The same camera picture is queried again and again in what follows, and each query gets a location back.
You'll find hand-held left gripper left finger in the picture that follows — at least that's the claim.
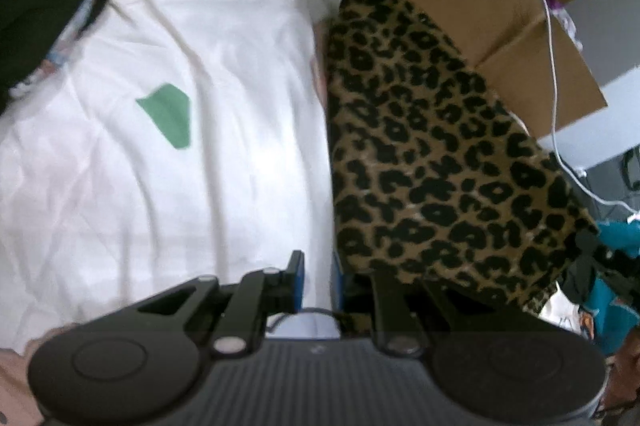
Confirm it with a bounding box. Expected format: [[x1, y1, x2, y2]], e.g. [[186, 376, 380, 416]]
[[137, 250, 306, 354]]

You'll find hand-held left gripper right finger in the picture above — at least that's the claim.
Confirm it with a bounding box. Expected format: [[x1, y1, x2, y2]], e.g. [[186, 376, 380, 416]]
[[331, 251, 506, 356]]

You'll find leopard print garment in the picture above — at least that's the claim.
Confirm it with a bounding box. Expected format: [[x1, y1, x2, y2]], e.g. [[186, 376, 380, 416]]
[[320, 0, 601, 314]]

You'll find teal printed blanket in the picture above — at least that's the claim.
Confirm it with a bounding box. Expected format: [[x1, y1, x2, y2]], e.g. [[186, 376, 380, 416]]
[[582, 218, 640, 357]]

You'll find white printed bed sheet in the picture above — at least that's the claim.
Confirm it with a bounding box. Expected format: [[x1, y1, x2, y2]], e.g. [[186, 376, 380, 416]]
[[0, 0, 346, 357]]

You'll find floral patterned cloth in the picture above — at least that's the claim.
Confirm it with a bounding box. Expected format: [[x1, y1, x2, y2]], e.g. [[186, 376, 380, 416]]
[[10, 0, 113, 99]]

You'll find white cable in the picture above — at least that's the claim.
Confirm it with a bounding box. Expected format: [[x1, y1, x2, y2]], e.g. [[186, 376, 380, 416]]
[[530, 0, 640, 219]]

